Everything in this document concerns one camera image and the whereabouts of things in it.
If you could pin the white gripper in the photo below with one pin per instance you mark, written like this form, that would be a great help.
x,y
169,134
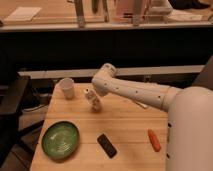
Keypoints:
x,y
93,100

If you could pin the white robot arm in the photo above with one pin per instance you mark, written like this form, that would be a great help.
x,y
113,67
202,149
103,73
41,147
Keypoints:
x,y
190,116

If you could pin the white paper cup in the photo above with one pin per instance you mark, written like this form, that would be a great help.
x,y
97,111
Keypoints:
x,y
67,87

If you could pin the white flat utensil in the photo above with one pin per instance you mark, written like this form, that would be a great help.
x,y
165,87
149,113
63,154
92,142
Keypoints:
x,y
142,105

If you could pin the green round plate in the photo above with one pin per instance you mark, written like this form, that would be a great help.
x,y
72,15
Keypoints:
x,y
60,140

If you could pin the black rectangular phone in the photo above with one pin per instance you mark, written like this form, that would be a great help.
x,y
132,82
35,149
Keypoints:
x,y
107,146

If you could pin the orange carrot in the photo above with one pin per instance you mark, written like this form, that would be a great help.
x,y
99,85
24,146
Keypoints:
x,y
154,140

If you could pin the pink box on shelf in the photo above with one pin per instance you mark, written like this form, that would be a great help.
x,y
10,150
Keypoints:
x,y
127,9

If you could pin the white paper sheet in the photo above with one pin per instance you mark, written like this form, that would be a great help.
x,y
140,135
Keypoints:
x,y
23,14

